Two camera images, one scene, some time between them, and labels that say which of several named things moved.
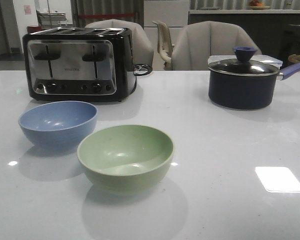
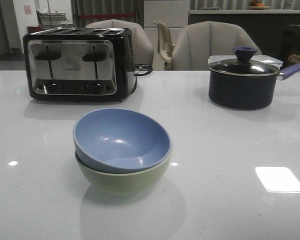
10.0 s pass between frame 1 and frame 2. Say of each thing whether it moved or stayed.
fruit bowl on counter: stayed
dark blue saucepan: stayed
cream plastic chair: stayed
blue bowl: moved
